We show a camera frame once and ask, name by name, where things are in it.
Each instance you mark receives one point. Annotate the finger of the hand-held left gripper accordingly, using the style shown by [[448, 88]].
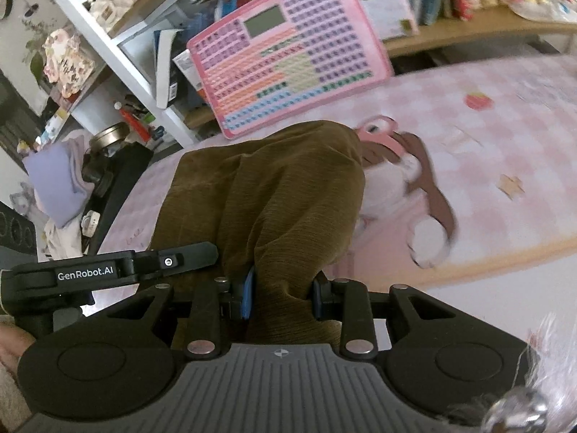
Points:
[[189, 255]]

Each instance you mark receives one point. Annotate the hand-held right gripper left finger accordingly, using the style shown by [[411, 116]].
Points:
[[247, 293]]

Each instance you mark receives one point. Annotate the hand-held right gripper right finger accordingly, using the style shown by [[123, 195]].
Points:
[[317, 301]]

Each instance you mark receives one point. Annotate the person's left hand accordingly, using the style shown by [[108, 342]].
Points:
[[11, 345]]

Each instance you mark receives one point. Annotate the purple cloth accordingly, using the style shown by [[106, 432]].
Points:
[[54, 176]]

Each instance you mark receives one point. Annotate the black stand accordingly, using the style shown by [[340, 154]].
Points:
[[119, 176]]

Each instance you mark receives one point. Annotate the round metal tin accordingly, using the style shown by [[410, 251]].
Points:
[[110, 135]]

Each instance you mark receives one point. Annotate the white shelf unit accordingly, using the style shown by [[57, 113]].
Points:
[[121, 61]]

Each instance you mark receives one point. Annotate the floral fabric pouch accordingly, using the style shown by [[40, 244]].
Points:
[[67, 61]]

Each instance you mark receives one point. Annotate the clear round bead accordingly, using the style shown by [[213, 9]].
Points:
[[516, 412]]

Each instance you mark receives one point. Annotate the pink toy learning tablet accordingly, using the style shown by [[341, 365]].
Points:
[[293, 49]]

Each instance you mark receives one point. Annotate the pink checked cartoon bedsheet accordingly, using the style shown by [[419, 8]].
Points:
[[496, 153]]

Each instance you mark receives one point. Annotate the white fluffy sleeve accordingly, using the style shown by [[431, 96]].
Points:
[[556, 361]]

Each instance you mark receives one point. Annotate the white paper card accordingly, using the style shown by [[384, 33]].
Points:
[[390, 16]]

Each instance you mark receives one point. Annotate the wooden shelf board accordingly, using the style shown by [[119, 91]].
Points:
[[473, 29]]

